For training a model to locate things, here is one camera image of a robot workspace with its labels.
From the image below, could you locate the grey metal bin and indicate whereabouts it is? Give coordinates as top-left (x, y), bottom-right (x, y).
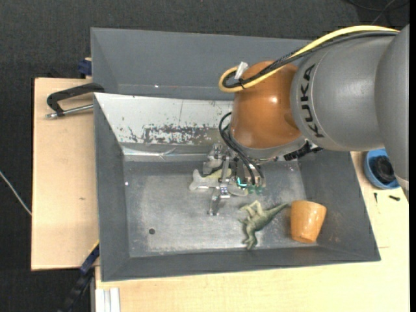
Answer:
top-left (90, 27), bottom-right (382, 283)

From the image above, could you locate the blue round dish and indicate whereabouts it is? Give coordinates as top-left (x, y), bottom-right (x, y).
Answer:
top-left (363, 149), bottom-right (400, 190)

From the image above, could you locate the pale cardboard board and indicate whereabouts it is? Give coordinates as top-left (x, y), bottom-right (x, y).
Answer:
top-left (31, 77), bottom-right (100, 271)

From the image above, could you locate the green toy dinosaur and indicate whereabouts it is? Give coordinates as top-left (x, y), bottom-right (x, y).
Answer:
top-left (237, 200), bottom-right (291, 251)

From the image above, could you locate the black cylinder on white bracket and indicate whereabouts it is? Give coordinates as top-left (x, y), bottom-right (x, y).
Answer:
top-left (283, 142), bottom-right (323, 163)

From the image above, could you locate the orange cup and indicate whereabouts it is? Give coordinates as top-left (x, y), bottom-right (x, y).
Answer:
top-left (289, 200), bottom-right (328, 244)

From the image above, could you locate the pale grey toy fish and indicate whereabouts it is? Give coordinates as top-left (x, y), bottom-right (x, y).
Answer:
top-left (188, 168), bottom-right (248, 198)

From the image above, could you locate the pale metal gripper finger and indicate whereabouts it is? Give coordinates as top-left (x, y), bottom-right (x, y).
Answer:
top-left (202, 143), bottom-right (228, 176)
top-left (207, 186), bottom-right (231, 216)

